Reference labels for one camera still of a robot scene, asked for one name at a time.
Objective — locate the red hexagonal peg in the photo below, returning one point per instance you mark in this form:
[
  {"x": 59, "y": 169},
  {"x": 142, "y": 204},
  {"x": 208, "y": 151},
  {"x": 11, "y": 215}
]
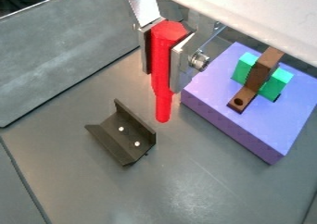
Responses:
[{"x": 166, "y": 34}]

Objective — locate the green U-shaped block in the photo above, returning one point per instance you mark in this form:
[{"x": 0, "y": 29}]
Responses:
[{"x": 273, "y": 86}]

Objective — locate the black angled bracket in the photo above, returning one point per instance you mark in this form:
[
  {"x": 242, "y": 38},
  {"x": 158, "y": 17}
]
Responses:
[{"x": 126, "y": 136}]

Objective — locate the purple base board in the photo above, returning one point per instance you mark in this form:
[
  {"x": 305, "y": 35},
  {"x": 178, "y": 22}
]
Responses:
[{"x": 269, "y": 125}]

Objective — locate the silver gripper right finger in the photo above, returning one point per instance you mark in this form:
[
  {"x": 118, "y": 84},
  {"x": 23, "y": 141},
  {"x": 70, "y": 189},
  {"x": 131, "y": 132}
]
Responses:
[{"x": 193, "y": 54}]

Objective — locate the brown slotted bar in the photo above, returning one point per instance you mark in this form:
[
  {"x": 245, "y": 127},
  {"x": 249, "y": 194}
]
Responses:
[{"x": 258, "y": 75}]

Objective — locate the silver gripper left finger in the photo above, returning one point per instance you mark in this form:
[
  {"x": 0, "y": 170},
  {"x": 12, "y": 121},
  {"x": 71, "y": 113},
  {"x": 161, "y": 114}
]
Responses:
[{"x": 146, "y": 16}]

